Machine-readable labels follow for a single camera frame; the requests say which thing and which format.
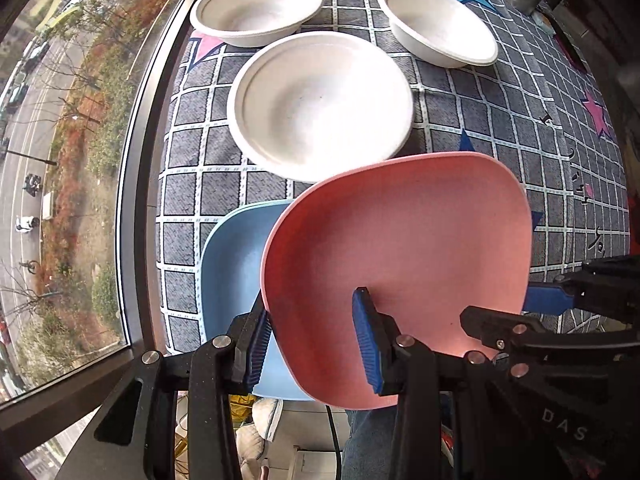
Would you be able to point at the blue square plate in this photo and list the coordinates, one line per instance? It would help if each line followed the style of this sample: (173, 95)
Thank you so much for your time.
(230, 283)

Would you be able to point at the large white bowl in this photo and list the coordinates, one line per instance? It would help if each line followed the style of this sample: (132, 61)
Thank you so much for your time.
(444, 33)

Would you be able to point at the small yellow sponge packet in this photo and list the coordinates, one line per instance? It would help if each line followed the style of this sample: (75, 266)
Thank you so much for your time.
(543, 23)

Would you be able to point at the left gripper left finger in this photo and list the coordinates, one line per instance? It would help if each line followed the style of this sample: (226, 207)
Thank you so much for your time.
(132, 435)

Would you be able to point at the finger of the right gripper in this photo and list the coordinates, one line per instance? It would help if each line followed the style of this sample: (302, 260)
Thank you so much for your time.
(518, 334)
(607, 286)

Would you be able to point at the black flat case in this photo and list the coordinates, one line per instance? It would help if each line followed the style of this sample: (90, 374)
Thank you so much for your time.
(565, 41)

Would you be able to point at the pink square plate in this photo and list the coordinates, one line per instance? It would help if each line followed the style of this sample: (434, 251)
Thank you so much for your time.
(427, 235)

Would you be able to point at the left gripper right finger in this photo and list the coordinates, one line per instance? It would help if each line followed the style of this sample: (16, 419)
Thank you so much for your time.
(397, 364)

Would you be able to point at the blue jeans leg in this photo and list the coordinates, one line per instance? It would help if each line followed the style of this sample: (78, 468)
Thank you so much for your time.
(368, 449)

